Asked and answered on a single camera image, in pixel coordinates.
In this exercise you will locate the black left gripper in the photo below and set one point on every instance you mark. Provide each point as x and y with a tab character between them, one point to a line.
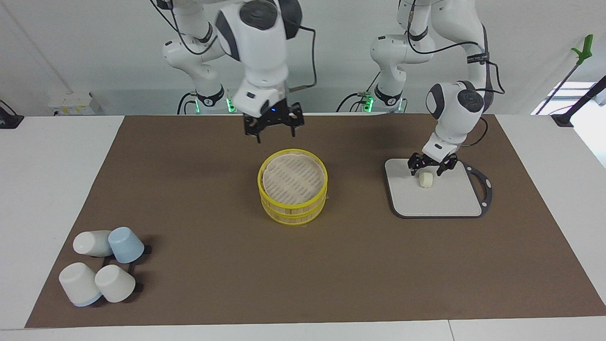
433	161

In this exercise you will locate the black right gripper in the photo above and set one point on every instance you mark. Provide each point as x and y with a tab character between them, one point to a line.
272	116

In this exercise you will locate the small white bun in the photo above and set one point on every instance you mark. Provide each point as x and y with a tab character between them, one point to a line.
426	180

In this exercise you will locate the white slotted steamer lid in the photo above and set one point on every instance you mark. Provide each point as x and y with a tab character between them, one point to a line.
293	180

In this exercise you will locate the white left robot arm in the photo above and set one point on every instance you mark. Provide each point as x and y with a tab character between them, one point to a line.
452	111

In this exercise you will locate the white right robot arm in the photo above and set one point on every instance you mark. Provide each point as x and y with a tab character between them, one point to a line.
258	52

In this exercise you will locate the yellow bamboo steamer basket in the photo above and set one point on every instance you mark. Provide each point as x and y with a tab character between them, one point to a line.
293	213

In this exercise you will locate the white cutting board grey rim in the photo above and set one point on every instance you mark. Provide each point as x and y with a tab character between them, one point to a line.
435	194

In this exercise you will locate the brown table mat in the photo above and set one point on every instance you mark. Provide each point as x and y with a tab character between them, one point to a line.
213	199

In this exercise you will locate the black angled stand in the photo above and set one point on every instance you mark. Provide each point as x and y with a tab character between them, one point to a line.
580	102

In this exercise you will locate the light blue cup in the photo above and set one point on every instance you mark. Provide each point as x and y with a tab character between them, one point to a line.
126	245

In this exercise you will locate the pole with green tip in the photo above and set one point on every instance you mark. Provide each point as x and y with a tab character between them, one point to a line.
583	49

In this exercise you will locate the white box yellow labels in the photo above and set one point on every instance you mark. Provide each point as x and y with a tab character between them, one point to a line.
73	103

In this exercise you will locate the black cup rack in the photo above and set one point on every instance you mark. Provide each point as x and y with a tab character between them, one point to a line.
138	287

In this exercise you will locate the white cup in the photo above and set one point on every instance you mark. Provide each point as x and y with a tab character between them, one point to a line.
78	283
90	243
115	283

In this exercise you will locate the black table clamp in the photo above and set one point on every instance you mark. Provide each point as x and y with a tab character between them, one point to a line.
8	118

